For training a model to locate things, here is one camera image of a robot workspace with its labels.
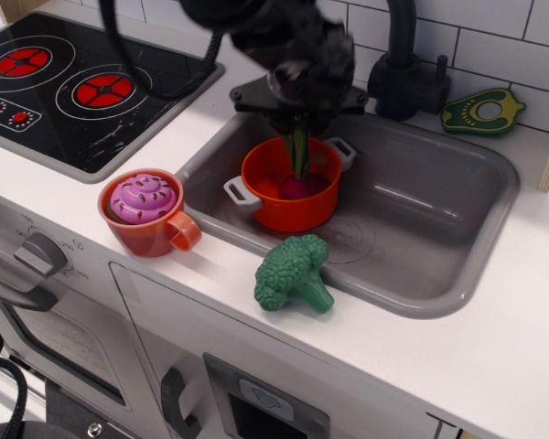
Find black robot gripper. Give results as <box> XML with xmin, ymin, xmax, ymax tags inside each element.
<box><xmin>230</xmin><ymin>22</ymin><xmax>369</xmax><ymax>135</ymax></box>

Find purple toy beet green leaves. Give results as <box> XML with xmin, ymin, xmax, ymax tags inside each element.
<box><xmin>278</xmin><ymin>116</ymin><xmax>330</xmax><ymax>200</ymax></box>

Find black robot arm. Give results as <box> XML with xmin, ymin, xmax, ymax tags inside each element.
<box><xmin>181</xmin><ymin>1</ymin><xmax>368</xmax><ymax>134</ymax></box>

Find grey plastic sink basin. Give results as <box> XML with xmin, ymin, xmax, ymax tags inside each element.
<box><xmin>178</xmin><ymin>114</ymin><xmax>520</xmax><ymax>319</ymax></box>

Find dark grey toy faucet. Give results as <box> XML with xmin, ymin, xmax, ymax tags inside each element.
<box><xmin>367</xmin><ymin>0</ymin><xmax>451</xmax><ymax>121</ymax></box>

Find green wooden avocado half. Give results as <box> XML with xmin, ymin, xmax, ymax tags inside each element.
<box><xmin>441</xmin><ymin>88</ymin><xmax>526</xmax><ymax>137</ymax></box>

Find green toy broccoli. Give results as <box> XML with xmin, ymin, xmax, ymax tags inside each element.
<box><xmin>254</xmin><ymin>234</ymin><xmax>334</xmax><ymax>314</ymax></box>

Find pink toy cupcake swirl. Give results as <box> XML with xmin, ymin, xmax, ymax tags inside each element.
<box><xmin>108</xmin><ymin>173</ymin><xmax>178</xmax><ymax>225</ymax></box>

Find orange plastic cup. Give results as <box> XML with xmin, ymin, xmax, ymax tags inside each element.
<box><xmin>98</xmin><ymin>168</ymin><xmax>201</xmax><ymax>257</ymax></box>

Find black toy stovetop red burners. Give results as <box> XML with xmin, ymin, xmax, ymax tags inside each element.
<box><xmin>0</xmin><ymin>13</ymin><xmax>225</xmax><ymax>184</ymax></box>

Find grey oven knob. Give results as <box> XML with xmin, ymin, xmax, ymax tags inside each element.
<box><xmin>14</xmin><ymin>232</ymin><xmax>67</xmax><ymax>278</ymax></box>

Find grey dishwasher control panel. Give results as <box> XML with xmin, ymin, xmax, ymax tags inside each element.
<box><xmin>203</xmin><ymin>353</ymin><xmax>330</xmax><ymax>439</ymax></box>

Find toy oven door window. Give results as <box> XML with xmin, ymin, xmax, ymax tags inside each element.
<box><xmin>5</xmin><ymin>305</ymin><xmax>126</xmax><ymax>407</ymax></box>

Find orange toy pot grey handles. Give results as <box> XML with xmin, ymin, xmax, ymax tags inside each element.
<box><xmin>223</xmin><ymin>136</ymin><xmax>357</xmax><ymax>232</ymax></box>

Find black braided cable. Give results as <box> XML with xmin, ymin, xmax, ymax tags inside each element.
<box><xmin>0</xmin><ymin>355</ymin><xmax>28</xmax><ymax>439</ymax></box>
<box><xmin>98</xmin><ymin>0</ymin><xmax>225</xmax><ymax>101</ymax></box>

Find dark grey cabinet door handle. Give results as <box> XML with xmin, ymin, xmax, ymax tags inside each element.
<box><xmin>161</xmin><ymin>368</ymin><xmax>201</xmax><ymax>439</ymax></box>

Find grey oven door handle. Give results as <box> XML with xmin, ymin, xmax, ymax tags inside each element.
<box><xmin>0</xmin><ymin>255</ymin><xmax>59</xmax><ymax>313</ymax></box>

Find black braided cable lower left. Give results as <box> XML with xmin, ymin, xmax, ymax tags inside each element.
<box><xmin>0</xmin><ymin>355</ymin><xmax>28</xmax><ymax>439</ymax></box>

